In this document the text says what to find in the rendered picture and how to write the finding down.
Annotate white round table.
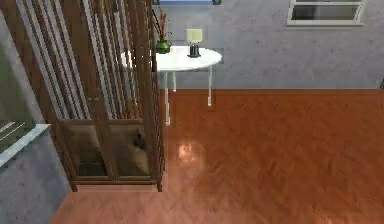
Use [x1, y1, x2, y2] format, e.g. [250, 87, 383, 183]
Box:
[120, 45, 223, 127]

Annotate green pot plant with twigs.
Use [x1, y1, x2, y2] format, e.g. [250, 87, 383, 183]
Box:
[152, 7, 174, 55]

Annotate blue framed wall picture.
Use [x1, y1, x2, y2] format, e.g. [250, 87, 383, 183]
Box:
[152, 0, 222, 6]

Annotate cream shade black base lamp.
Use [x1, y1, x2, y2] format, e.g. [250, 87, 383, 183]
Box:
[185, 28, 204, 59]

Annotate white framed window with sill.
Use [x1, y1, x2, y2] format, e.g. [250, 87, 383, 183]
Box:
[0, 39, 52, 169]

